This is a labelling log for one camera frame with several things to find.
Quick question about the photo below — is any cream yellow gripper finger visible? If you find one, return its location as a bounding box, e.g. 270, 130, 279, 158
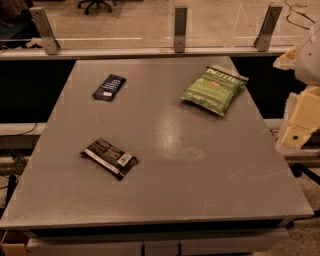
278, 85, 320, 150

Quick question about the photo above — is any dark blue rxbar wrapper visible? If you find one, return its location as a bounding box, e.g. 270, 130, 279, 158
92, 74, 126, 101

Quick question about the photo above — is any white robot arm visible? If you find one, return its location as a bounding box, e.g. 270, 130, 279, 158
273, 21, 320, 153

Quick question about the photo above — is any green chip bag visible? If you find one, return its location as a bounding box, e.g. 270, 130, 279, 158
180, 65, 248, 116

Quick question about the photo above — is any black snack bar wrapper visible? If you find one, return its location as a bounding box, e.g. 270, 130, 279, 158
80, 138, 138, 181

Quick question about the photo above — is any black office chair base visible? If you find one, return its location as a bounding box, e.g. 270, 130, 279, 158
77, 0, 118, 15

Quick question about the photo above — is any glass barrier panel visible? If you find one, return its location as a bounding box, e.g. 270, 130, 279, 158
0, 0, 320, 51

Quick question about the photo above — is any cardboard box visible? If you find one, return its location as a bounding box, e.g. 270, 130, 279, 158
1, 231, 29, 256

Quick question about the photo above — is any right metal glass bracket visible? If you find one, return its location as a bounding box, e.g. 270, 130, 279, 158
254, 5, 282, 52

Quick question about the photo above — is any metal glass bracket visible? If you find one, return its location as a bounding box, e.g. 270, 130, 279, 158
174, 7, 188, 53
254, 5, 282, 52
30, 7, 60, 55

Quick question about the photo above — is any black cable on floor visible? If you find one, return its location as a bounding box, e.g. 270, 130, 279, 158
283, 0, 316, 31

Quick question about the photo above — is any middle metal glass bracket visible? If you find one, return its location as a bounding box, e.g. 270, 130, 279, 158
174, 7, 188, 53

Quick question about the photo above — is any left metal glass bracket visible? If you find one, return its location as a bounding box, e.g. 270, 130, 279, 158
30, 7, 60, 55

